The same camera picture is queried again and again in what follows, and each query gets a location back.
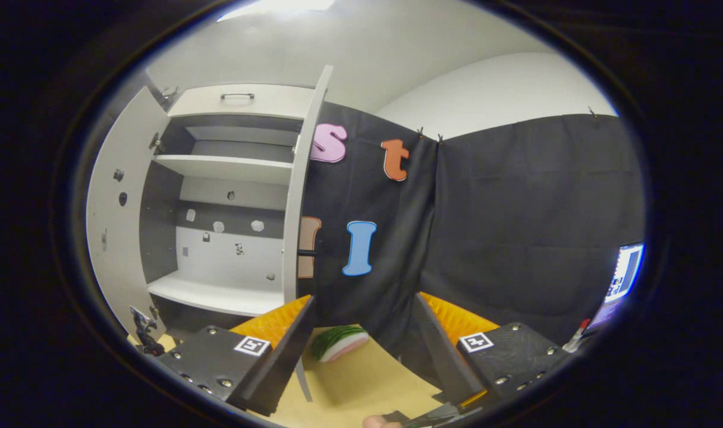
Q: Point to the computer monitor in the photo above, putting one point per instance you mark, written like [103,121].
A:
[626,273]

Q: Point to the black backdrop cloth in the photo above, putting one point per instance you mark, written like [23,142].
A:
[516,208]

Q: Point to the white cabinet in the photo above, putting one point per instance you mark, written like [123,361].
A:
[230,267]

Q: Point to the metal door hinge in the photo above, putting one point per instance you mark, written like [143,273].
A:
[295,145]
[156,142]

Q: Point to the white cabinet shelf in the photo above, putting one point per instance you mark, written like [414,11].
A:
[225,168]

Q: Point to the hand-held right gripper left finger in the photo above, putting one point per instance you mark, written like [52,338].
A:
[284,362]

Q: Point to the ceiling light panel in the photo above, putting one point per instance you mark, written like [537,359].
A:
[278,7]

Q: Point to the white cabinet door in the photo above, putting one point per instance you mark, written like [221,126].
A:
[120,249]
[299,178]

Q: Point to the white cabinet drawer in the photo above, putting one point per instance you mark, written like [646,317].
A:
[266,104]

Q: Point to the watermelon slice toy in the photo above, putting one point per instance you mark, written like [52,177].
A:
[338,343]

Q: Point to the white and red object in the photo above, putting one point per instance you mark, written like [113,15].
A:
[577,336]

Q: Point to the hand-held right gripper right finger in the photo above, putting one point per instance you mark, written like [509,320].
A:
[442,362]

